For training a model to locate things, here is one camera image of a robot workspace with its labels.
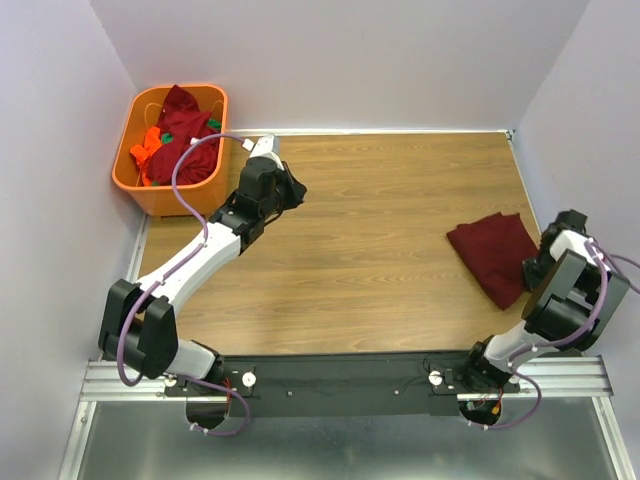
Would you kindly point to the orange shirt in bin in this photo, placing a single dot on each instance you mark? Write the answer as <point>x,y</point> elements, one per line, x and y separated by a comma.
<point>142,153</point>

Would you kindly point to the aluminium extrusion rail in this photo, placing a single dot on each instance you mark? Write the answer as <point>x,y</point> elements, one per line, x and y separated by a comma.
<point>560,377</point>

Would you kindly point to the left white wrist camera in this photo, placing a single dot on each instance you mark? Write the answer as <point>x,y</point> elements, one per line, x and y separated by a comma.
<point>267,146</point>

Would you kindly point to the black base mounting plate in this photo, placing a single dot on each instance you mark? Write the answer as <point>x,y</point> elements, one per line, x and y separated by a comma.
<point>395,383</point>

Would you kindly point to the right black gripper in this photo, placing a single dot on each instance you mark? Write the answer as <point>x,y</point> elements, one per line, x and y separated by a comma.
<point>531,279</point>

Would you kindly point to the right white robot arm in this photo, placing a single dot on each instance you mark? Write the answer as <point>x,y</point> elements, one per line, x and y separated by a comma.
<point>575,292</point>

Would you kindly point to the maroon t shirt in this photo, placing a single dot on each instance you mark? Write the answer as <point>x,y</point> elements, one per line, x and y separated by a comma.
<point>493,249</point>

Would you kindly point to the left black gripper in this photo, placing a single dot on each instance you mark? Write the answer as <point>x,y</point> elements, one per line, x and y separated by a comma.
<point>296,189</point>

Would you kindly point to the green shirt in bin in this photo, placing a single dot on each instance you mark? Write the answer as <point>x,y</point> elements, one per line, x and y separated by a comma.
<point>166,137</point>

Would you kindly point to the dark red shirt in bin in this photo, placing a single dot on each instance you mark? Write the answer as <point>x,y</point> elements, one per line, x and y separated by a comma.
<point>182,117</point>

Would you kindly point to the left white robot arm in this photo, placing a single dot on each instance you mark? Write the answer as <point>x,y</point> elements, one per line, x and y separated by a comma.
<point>139,322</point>

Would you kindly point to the orange plastic bin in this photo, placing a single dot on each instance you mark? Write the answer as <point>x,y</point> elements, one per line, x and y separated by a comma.
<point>160,200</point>

